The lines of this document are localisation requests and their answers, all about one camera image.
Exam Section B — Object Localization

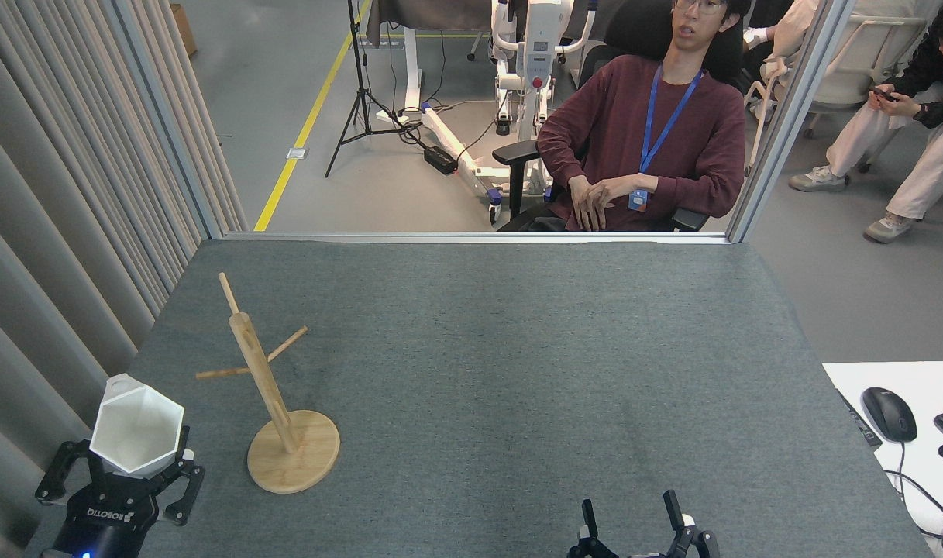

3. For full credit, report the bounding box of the white desk with dark top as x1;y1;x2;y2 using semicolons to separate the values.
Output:
367;0;495;126

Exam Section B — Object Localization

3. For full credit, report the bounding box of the person in pale clothing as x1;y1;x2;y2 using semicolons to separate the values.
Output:
742;0;824;78

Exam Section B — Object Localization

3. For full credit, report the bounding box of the white chair frame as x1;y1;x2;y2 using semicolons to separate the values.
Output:
742;56;791;177

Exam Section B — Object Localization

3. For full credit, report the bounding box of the seated person holding phone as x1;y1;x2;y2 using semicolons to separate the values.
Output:
789;0;943;245

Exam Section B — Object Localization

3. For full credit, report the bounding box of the silver post beside curtain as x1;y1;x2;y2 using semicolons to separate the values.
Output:
111;0;224;239

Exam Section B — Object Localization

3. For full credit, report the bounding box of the beige pleated curtain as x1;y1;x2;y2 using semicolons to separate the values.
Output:
0;0;247;558

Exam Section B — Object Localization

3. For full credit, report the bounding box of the black bar-shaped device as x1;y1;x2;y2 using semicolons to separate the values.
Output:
838;390;883;448

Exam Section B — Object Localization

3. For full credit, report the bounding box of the person with blue lanyard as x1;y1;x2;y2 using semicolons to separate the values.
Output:
537;0;753;232

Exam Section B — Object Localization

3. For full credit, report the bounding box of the white side table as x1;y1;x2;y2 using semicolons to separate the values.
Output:
822;360;943;558

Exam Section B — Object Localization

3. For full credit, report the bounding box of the blue lanyard with badge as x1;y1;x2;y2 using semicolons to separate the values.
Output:
628;66;704;212

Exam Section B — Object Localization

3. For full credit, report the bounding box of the white chair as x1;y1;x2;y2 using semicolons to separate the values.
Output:
806;14;931;142

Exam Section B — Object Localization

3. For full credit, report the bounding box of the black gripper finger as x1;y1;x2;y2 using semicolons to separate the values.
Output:
35;439;104;506
567;499;621;558
150;448;206;528
662;490;721;558

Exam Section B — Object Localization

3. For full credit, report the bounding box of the silver horizontal rail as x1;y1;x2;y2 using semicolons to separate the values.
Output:
222;231;731;246

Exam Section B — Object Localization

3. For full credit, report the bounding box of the wooden cup rack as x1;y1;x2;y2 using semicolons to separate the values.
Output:
195;272;341;494

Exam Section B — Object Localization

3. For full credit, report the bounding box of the black mouse cable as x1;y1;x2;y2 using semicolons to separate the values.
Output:
886;440;943;542

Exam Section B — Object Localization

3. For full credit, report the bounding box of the white stand on wheels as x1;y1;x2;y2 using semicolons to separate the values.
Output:
421;0;596;226

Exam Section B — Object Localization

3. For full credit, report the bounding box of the white hexagonal cup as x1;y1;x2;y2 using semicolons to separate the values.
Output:
90;373;185;475

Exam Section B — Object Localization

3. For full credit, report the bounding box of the black computer mouse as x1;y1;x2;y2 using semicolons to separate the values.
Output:
861;387;918;443

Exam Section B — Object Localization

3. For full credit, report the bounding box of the seated person's left hand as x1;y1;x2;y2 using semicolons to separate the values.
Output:
880;91;926;120

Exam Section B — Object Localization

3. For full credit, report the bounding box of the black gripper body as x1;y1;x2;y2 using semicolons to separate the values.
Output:
51;463;163;558

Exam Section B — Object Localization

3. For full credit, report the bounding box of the silver post beside seated people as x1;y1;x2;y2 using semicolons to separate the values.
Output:
727;0;855;243

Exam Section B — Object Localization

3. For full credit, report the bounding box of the black office chair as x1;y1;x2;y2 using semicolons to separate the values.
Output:
493;0;751;233

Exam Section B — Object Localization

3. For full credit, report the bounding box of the cardboard box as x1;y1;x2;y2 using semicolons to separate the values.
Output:
169;4;198;57

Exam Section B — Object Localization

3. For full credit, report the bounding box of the black tripod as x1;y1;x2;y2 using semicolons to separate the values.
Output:
325;0;410;179

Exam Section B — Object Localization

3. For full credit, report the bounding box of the person's left hand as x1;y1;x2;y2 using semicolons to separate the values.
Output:
591;177;636;232

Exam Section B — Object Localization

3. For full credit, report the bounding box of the person's right hand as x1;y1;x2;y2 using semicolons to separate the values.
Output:
568;177;597;232

